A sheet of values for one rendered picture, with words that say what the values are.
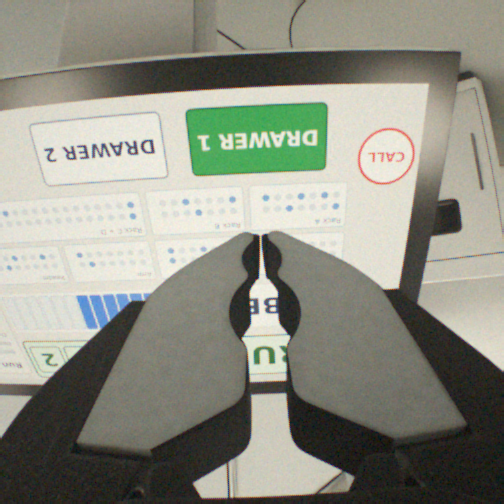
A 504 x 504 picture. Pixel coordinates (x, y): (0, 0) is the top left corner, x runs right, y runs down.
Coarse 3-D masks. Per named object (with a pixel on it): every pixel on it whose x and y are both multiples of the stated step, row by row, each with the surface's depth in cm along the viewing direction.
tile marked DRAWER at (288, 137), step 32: (192, 128) 25; (224, 128) 25; (256, 128) 25; (288, 128) 25; (320, 128) 25; (192, 160) 26; (224, 160) 26; (256, 160) 26; (288, 160) 26; (320, 160) 26
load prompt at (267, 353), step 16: (256, 336) 34; (272, 336) 34; (288, 336) 34; (32, 352) 35; (48, 352) 35; (64, 352) 35; (256, 352) 35; (272, 352) 35; (48, 368) 36; (256, 368) 36; (272, 368) 36
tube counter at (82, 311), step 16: (16, 304) 32; (32, 304) 32; (48, 304) 32; (64, 304) 32; (80, 304) 32; (96, 304) 32; (112, 304) 32; (16, 320) 33; (32, 320) 33; (48, 320) 33; (64, 320) 33; (80, 320) 33; (96, 320) 33
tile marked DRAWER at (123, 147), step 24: (48, 120) 24; (72, 120) 24; (96, 120) 25; (120, 120) 25; (144, 120) 25; (48, 144) 25; (72, 144) 25; (96, 144) 25; (120, 144) 25; (144, 144) 25; (48, 168) 26; (72, 168) 26; (96, 168) 26; (120, 168) 26; (144, 168) 26; (168, 168) 26
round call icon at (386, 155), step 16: (368, 128) 25; (384, 128) 25; (400, 128) 25; (416, 128) 25; (368, 144) 26; (384, 144) 26; (400, 144) 26; (416, 144) 26; (368, 160) 26; (384, 160) 26; (400, 160) 26; (368, 176) 27; (384, 176) 27; (400, 176) 27
